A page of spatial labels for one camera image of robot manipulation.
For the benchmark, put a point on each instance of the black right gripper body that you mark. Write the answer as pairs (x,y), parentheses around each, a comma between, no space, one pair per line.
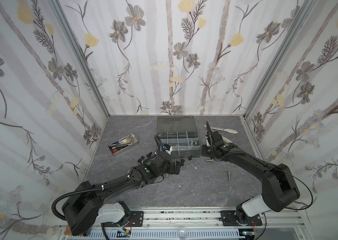
(214,139)

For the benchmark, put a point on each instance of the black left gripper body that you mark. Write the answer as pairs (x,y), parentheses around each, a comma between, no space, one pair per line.
(176,171)

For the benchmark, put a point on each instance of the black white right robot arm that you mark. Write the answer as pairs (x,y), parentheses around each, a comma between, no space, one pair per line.
(278,185)

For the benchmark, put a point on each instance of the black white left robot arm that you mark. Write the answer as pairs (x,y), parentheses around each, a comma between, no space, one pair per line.
(85,206)

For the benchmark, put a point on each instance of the green plastic organizer box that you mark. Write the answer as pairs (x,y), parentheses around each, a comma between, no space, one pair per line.
(181,133)

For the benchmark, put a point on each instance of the metal tray with tools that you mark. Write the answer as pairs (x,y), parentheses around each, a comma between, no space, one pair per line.
(123,144)

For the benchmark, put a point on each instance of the amber bottle with black cap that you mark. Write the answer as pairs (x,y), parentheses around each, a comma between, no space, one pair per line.
(67,231)

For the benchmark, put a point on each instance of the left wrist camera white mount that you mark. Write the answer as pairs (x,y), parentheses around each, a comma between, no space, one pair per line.
(167,148)

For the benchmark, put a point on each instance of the aluminium rail frame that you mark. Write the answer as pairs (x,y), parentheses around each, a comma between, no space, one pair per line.
(197,223)

